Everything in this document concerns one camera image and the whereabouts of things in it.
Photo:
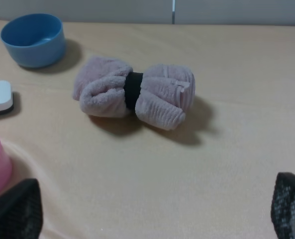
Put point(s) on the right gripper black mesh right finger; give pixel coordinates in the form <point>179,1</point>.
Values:
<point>283,206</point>

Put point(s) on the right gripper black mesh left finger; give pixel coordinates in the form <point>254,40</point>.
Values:
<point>21,213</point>

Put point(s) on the beige tablecloth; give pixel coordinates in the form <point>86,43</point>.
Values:
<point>212,178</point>

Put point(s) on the pink rolled towel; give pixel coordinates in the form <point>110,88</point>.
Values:
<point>167,92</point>

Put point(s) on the black elastic band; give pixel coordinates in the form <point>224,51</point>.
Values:
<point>132,88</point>

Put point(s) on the blue bowl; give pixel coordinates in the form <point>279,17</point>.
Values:
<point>34,40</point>

